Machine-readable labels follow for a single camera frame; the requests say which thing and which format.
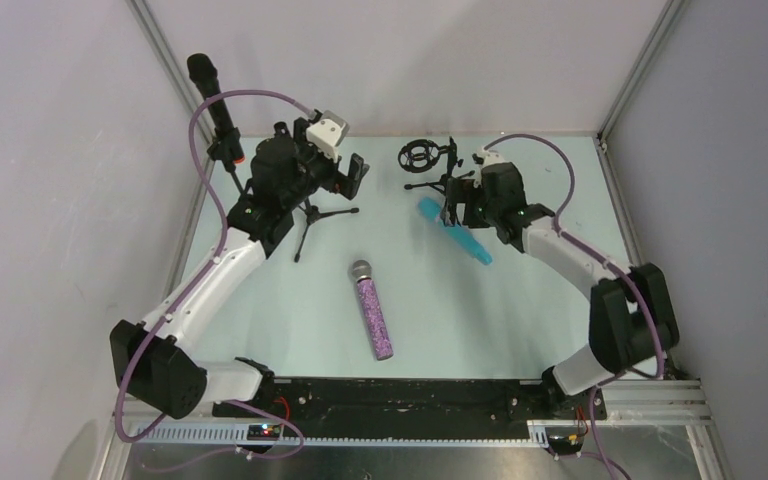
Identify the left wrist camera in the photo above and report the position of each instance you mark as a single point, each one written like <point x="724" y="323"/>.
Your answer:
<point x="327" y="134"/>

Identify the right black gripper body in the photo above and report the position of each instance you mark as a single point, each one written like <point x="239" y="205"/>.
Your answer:
<point x="457" y="201"/>

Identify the circuit board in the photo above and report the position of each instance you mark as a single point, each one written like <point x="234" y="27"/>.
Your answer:
<point x="559" y="446"/>
<point x="264" y="432"/>

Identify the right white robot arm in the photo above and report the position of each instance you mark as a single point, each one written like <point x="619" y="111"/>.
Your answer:
<point x="631" y="316"/>

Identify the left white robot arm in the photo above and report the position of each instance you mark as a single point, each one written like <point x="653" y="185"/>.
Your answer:
<point x="152" y="358"/>

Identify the black microphone orange end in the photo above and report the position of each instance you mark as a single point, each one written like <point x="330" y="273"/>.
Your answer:
<point x="204" y="75"/>

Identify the blue microphone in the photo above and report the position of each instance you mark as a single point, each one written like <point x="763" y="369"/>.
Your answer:
<point x="431" y="212"/>

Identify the purple glitter microphone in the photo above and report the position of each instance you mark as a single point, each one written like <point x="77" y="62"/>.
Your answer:
<point x="371" y="310"/>

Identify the right circuit board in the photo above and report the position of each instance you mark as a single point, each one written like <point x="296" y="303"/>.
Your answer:
<point x="559" y="446"/>

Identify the black round base stand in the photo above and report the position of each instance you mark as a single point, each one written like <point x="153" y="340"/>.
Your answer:
<point x="227" y="149"/>

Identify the left circuit board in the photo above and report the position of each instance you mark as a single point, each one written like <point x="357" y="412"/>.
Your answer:
<point x="264" y="432"/>

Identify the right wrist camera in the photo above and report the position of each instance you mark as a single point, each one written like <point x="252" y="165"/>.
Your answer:
<point x="486" y="158"/>

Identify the tall black tripod stand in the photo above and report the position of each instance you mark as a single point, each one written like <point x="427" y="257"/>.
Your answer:
<point x="311" y="218"/>

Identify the shock mount tripod stand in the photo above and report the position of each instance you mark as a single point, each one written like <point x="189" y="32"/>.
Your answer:
<point x="422" y="155"/>

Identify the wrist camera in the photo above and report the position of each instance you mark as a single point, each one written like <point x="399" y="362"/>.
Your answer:
<point x="327" y="134"/>
<point x="486" y="158"/>

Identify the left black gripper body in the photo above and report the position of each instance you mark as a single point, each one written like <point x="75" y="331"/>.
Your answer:
<point x="342" y="177"/>

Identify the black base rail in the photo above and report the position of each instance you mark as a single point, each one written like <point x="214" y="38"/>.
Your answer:
<point x="424" y="410"/>

